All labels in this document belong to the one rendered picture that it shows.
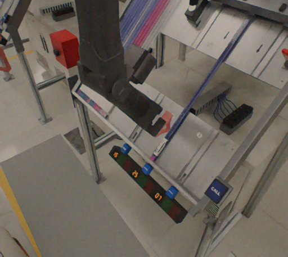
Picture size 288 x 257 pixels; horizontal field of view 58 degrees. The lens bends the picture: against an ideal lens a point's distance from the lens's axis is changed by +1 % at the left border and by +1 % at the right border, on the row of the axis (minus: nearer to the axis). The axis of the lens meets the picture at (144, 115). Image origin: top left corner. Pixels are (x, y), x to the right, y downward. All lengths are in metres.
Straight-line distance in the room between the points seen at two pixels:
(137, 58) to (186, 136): 0.36
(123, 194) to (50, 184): 0.70
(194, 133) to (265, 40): 0.33
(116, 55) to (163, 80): 0.91
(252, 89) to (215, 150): 0.66
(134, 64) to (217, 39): 0.42
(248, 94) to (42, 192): 0.98
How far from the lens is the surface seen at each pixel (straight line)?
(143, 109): 0.57
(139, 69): 0.52
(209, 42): 0.87
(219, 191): 0.71
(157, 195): 0.83
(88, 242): 0.86
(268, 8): 0.80
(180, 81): 1.33
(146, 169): 0.83
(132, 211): 1.55
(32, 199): 0.97
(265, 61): 0.80
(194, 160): 0.78
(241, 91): 1.33
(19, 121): 2.20
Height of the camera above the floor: 1.39
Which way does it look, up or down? 43 degrees down
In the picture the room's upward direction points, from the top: straight up
